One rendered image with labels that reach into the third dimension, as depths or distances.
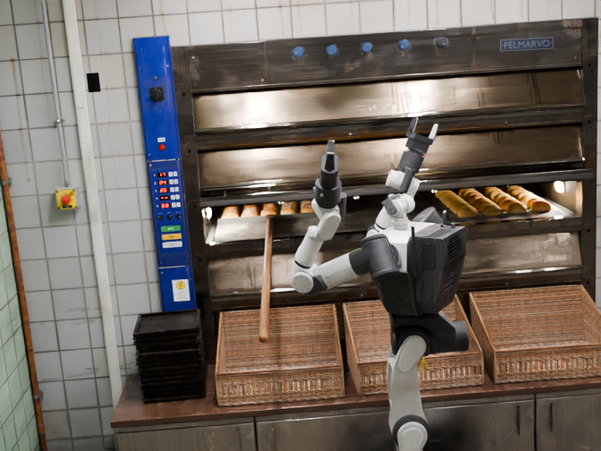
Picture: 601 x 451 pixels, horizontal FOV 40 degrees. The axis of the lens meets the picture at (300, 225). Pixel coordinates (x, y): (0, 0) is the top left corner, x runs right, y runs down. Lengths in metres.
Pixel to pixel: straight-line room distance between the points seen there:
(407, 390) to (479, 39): 1.66
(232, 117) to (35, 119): 0.89
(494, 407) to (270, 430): 0.96
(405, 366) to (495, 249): 1.17
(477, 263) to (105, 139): 1.85
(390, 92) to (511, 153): 0.64
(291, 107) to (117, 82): 0.79
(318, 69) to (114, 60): 0.92
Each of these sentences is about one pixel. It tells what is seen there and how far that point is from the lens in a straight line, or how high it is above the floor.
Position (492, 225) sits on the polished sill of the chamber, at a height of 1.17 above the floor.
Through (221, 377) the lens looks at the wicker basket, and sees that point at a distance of 3.56.
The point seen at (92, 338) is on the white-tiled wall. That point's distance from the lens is 4.10.
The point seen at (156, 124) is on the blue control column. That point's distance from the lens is 3.79.
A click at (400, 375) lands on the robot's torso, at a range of 3.09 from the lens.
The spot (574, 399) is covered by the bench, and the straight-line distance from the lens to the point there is 3.79.
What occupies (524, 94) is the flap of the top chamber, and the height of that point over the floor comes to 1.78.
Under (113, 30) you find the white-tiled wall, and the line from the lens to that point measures 3.83.
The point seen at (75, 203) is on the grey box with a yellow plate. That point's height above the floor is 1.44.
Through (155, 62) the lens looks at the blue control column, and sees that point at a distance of 3.77.
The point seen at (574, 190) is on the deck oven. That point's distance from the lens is 4.21.
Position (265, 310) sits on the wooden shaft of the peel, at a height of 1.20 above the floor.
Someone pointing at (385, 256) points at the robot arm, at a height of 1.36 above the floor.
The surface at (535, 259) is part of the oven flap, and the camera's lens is 4.11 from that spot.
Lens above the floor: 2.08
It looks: 13 degrees down
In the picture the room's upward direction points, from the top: 4 degrees counter-clockwise
